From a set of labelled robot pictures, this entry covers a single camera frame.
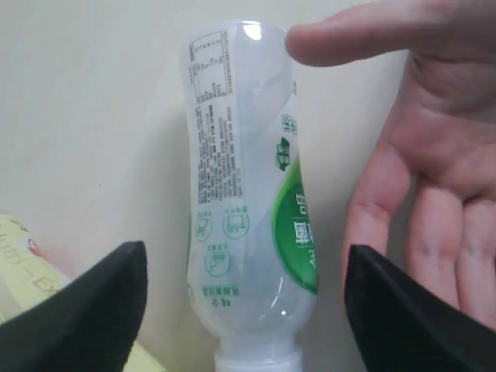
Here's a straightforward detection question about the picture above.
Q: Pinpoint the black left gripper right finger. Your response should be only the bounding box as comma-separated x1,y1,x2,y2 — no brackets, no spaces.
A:
348,245,495,372

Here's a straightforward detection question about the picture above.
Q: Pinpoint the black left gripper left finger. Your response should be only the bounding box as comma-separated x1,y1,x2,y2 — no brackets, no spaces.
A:
1,241,148,371

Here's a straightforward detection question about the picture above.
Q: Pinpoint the clear bottle green label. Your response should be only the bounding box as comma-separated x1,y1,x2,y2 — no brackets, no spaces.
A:
181,19,319,371

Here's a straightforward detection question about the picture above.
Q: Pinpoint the yellow bottle red cap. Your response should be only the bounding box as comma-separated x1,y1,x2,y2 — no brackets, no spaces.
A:
1,214,164,371

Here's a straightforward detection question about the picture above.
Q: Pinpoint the person's open hand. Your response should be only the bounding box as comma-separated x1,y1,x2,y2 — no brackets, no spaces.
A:
286,1,495,328

